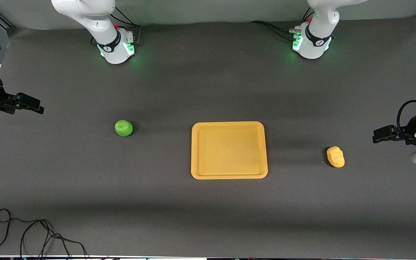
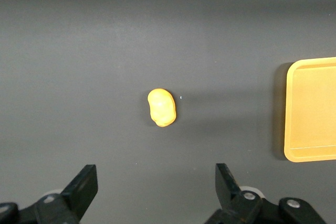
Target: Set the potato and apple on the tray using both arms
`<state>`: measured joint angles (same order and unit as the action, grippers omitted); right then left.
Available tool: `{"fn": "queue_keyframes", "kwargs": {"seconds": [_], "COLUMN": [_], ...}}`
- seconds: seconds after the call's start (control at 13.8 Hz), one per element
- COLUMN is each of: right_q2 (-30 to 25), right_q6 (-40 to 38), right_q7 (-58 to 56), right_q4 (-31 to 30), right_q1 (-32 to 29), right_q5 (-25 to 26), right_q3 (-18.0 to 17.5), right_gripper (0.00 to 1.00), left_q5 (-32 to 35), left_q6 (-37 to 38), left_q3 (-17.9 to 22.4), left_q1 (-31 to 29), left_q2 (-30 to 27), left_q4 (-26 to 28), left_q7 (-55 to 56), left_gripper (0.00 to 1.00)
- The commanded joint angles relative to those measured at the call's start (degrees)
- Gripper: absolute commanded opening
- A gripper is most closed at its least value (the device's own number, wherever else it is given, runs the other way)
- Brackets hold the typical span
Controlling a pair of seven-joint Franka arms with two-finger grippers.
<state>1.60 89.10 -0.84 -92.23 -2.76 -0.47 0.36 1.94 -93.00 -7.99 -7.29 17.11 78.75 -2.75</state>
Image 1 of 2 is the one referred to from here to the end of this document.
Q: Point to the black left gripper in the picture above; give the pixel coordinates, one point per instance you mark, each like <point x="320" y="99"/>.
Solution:
<point x="408" y="131"/>

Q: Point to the yellow toy fruit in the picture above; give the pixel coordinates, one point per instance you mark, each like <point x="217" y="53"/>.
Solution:
<point x="335" y="157"/>

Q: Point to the green apple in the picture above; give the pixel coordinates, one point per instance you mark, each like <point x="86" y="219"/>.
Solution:
<point x="124" y="128"/>

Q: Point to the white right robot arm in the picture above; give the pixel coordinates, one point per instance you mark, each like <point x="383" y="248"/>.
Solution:
<point x="96" y="18"/>

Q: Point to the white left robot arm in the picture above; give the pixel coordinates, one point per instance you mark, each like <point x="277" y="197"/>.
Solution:
<point x="318" y="43"/>

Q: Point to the yellow plastic tray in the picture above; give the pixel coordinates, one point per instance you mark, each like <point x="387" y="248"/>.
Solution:
<point x="229" y="151"/>

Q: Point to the dark grey table mat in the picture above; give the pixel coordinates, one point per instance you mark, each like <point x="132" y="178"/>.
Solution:
<point x="208" y="90"/>

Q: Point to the black aluminium frame rail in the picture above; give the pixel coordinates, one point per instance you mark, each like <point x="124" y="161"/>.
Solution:
<point x="5" y="20"/>

